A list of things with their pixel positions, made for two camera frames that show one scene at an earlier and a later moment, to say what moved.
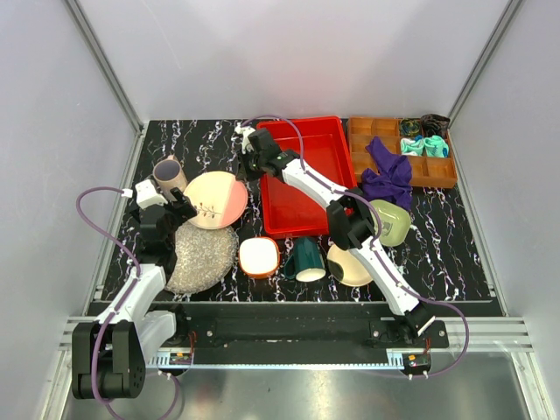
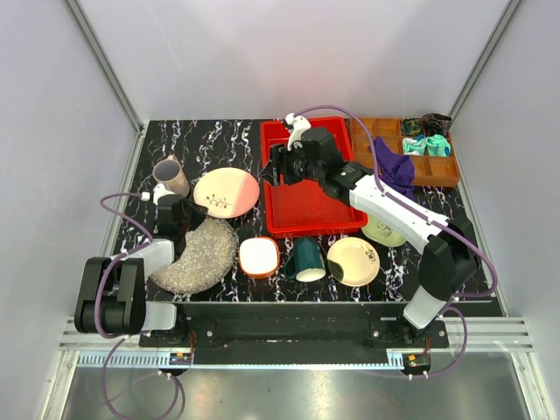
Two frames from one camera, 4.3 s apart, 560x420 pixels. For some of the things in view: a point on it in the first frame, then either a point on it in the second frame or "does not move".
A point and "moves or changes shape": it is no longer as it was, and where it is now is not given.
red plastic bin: (287, 210) does not move
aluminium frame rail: (105, 64) does not move
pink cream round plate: (220, 199) moves or changes shape
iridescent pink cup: (169, 174) does not move
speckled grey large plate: (203, 256) does not move
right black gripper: (242, 173) → (290, 179)
